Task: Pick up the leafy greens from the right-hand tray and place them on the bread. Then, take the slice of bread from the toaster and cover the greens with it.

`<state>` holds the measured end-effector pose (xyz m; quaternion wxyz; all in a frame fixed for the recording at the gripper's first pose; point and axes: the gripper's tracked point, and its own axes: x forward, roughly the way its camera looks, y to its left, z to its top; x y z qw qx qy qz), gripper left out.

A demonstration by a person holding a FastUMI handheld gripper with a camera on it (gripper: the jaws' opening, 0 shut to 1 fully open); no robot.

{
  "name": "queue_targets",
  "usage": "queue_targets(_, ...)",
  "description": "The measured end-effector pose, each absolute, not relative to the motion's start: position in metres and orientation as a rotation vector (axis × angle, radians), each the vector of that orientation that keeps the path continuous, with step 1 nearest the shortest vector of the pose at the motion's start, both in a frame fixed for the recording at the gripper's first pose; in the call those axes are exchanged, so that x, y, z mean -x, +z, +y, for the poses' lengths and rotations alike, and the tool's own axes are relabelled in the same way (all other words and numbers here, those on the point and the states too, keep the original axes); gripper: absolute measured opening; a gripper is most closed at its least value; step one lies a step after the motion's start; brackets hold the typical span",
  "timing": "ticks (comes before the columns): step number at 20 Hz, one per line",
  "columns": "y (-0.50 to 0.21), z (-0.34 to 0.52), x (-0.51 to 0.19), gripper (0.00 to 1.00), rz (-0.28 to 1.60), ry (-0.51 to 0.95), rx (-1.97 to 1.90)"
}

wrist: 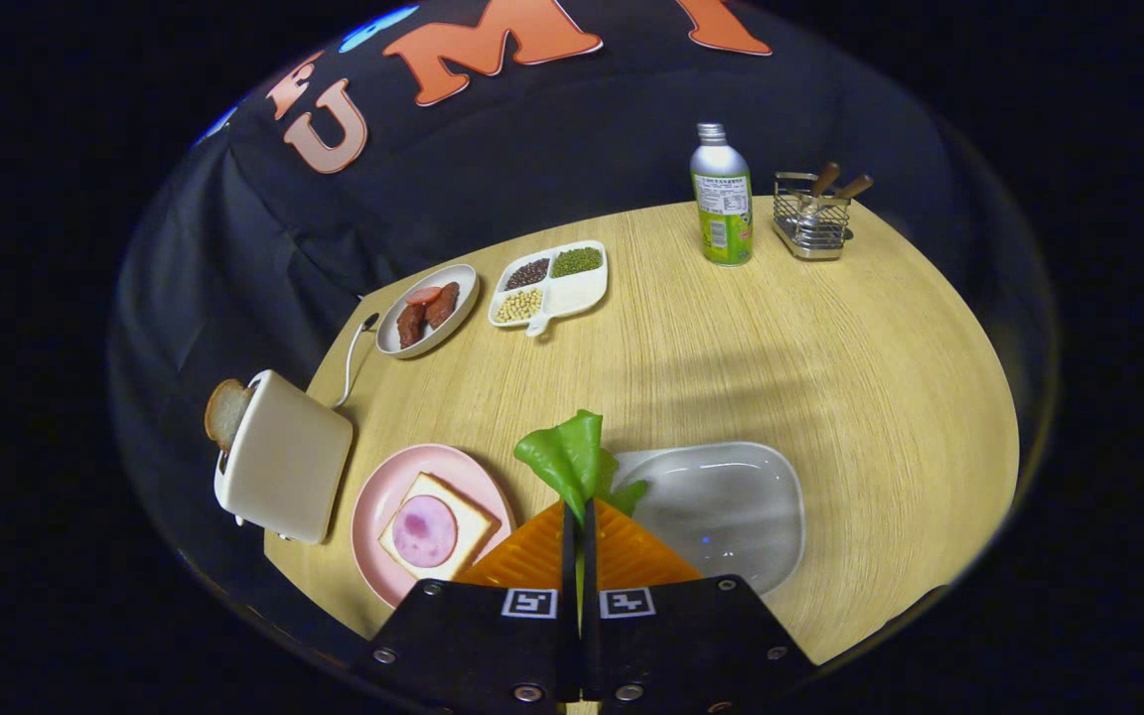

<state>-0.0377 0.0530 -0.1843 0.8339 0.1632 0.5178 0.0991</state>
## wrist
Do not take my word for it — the pink plate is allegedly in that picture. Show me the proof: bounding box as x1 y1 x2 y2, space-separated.
351 443 517 609

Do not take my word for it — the white toaster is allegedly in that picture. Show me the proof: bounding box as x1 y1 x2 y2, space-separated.
214 369 355 545

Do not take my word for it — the white oblong tray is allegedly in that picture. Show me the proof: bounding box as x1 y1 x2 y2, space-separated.
612 441 807 597

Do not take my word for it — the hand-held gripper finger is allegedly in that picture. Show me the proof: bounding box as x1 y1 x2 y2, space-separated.
580 499 819 714
352 500 583 711

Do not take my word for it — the heap of soy beans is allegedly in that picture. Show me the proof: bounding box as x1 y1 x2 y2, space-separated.
496 287 544 324

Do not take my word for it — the round white plate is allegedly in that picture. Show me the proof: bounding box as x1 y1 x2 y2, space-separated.
375 263 480 359

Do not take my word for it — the white toaster cable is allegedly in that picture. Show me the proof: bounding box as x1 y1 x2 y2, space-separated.
334 316 374 410

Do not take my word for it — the metal wire cutlery basket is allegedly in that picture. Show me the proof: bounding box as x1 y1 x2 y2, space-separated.
772 172 853 261

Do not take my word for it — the black backdrop cloth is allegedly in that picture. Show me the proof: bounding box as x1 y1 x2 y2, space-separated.
107 0 1055 656

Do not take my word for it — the white square bread slice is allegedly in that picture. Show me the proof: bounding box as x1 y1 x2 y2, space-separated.
377 473 496 582

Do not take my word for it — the toasted bread slice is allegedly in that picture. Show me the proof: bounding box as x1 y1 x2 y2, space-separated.
204 378 255 456

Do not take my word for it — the silver bottle green label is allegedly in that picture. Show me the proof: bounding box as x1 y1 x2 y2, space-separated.
689 122 755 267

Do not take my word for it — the white divided dish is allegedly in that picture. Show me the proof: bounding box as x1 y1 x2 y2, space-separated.
488 240 610 338

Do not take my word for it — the green lettuce leaf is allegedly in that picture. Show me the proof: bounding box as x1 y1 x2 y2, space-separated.
513 409 650 525

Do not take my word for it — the heap of green beans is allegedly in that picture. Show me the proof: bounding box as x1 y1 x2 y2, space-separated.
550 246 604 279

